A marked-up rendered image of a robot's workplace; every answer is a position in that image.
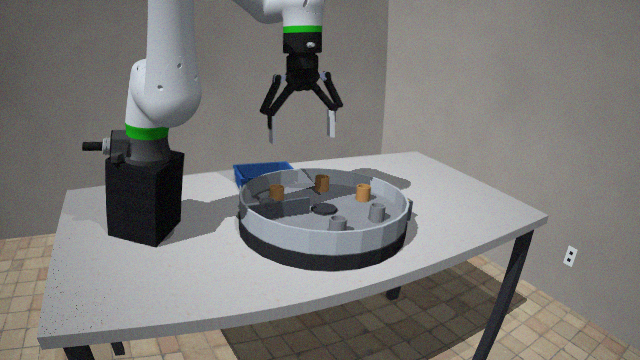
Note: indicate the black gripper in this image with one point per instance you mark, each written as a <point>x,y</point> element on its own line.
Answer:
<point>299,81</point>

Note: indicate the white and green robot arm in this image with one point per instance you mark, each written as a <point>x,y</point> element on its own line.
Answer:
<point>172,91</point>

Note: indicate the blue crate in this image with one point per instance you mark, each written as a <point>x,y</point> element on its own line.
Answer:
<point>248,171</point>

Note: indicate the bronze bushing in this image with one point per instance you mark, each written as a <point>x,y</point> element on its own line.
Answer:
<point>322,183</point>
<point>276,191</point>
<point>363,193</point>

